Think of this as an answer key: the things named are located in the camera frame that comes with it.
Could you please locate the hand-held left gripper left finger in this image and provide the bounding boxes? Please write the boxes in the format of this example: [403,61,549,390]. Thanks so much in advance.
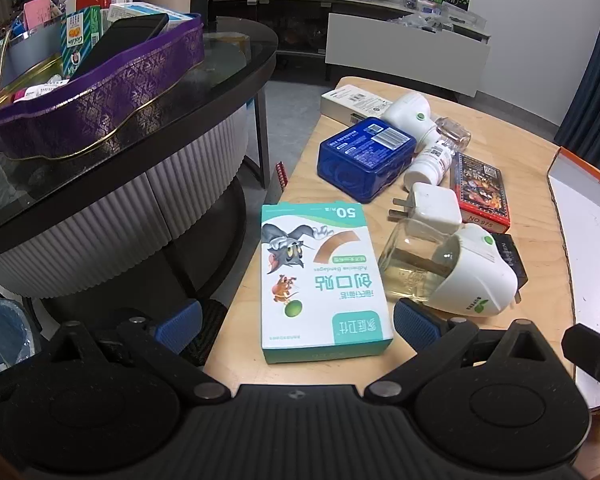
[50,299,232,403]

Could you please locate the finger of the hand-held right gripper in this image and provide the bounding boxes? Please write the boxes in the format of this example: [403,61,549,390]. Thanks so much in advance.
[561,324,600,388]

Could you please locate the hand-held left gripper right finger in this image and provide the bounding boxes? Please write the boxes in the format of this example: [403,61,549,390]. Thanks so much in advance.
[362,297,556,403]

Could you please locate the white plug adapter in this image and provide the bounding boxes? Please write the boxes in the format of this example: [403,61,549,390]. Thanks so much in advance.
[378,217,520,320]

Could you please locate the orange rimmed white box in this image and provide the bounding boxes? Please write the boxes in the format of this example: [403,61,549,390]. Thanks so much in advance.
[547,146,600,413]

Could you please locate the green white bandage box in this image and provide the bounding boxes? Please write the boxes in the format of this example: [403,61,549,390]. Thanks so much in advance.
[260,202,396,365]

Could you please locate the white plug charger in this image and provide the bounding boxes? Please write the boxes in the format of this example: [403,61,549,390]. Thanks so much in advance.
[387,182,463,235]

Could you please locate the red card box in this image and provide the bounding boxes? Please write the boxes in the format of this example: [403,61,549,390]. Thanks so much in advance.
[449,151,512,227]

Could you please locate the white pill bottle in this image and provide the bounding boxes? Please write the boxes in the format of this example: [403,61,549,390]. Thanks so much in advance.
[404,135,455,192]

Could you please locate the blue packet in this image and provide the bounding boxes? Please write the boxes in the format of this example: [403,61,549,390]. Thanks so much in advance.
[317,116,417,204]

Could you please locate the white mosquito repellent heater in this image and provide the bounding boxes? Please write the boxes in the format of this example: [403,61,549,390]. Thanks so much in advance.
[381,91,442,148]

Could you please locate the black round table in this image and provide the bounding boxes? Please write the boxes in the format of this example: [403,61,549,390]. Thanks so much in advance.
[0,16,280,311]

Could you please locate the bin with blue bag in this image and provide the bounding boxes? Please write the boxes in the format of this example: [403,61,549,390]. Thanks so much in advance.
[0,299,35,376]

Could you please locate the clear empty bottle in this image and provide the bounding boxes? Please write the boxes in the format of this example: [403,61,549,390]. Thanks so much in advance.
[432,116,473,153]

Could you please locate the long white carton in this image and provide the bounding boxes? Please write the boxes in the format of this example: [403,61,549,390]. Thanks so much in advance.
[321,86,406,127]

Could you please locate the purple patterned tin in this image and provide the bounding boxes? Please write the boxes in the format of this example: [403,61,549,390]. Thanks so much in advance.
[0,12,205,162]

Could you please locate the dark blue curtain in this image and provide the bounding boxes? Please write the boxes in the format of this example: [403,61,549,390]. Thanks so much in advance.
[554,0,600,181]

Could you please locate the white pink tube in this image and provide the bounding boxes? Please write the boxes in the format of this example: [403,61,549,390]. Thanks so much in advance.
[12,77,71,103]

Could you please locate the white television cabinet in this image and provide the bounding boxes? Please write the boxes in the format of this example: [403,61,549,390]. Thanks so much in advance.
[190,0,492,101]

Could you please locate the black phone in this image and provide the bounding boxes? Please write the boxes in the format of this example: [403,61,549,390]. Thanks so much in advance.
[70,12,170,80]

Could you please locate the green medicine box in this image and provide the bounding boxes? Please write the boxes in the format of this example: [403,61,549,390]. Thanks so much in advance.
[60,6,103,78]

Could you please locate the pile of clear plastic packets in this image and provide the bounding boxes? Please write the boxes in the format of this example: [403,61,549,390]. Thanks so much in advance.
[387,0,488,36]

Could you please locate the grey metal container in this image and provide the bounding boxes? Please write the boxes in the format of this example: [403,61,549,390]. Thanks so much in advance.
[2,20,63,78]

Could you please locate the white blue medicine box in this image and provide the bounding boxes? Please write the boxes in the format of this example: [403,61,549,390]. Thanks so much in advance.
[107,2,193,28]

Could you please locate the pink card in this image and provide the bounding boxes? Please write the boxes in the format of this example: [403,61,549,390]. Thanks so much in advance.
[23,0,63,31]

